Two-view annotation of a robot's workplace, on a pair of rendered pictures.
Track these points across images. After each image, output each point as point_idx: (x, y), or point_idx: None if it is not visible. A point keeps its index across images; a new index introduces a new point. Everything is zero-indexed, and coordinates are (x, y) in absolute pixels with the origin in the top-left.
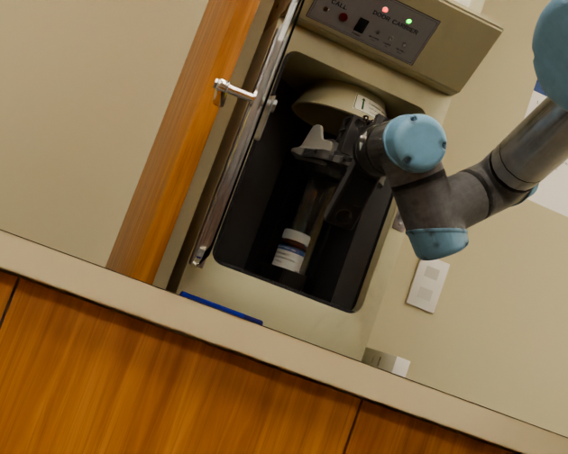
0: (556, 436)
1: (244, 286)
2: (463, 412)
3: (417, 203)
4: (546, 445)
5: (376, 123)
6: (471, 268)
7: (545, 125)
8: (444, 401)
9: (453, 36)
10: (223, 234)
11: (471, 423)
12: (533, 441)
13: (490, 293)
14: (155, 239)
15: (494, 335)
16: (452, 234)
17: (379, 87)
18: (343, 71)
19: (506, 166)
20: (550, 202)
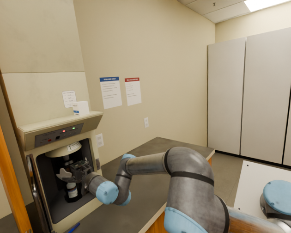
0: (163, 205)
1: (68, 219)
2: (147, 225)
3: (116, 202)
4: (162, 209)
5: (85, 174)
6: (106, 130)
7: (145, 173)
8: (142, 229)
9: (89, 122)
10: (47, 195)
11: (149, 225)
12: (160, 212)
13: (112, 131)
14: None
15: (117, 138)
16: (127, 199)
17: (73, 142)
18: (58, 147)
19: (133, 174)
20: (115, 105)
